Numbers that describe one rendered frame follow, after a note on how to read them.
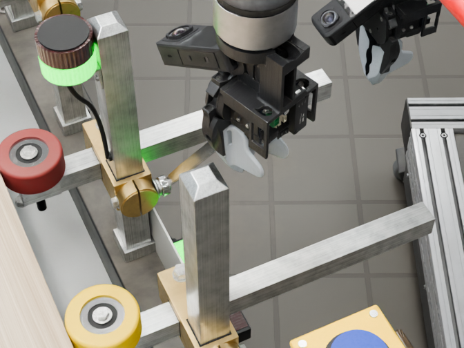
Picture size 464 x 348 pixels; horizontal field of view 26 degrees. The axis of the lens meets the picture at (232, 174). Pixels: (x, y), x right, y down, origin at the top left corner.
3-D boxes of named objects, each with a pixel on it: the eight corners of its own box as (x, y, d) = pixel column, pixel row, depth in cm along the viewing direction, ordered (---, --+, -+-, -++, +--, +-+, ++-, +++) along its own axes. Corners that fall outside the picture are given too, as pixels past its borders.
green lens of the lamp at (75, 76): (85, 40, 110) (83, 25, 109) (105, 75, 107) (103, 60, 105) (33, 56, 109) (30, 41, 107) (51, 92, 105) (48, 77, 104)
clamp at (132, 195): (121, 136, 134) (117, 110, 130) (160, 209, 126) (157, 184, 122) (81, 150, 132) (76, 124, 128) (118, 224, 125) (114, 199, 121)
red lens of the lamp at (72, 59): (83, 23, 108) (81, 7, 107) (103, 58, 105) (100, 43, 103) (30, 39, 107) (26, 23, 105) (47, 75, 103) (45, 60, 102)
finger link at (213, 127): (213, 164, 101) (212, 104, 94) (202, 156, 102) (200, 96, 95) (246, 139, 103) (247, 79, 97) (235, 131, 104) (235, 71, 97)
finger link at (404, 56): (413, 86, 140) (422, 37, 133) (375, 99, 139) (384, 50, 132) (401, 72, 142) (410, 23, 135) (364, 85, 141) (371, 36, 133)
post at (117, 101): (146, 259, 144) (115, 4, 107) (155, 277, 142) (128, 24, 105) (123, 268, 143) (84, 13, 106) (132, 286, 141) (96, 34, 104)
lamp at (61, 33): (102, 141, 123) (81, 7, 106) (118, 172, 120) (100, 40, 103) (56, 156, 122) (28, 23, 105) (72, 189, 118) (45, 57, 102)
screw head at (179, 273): (186, 264, 115) (186, 258, 114) (193, 278, 114) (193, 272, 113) (169, 271, 115) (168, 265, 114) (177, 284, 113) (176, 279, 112)
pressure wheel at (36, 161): (61, 175, 133) (49, 116, 124) (82, 219, 128) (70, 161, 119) (3, 195, 130) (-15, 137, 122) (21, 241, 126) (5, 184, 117)
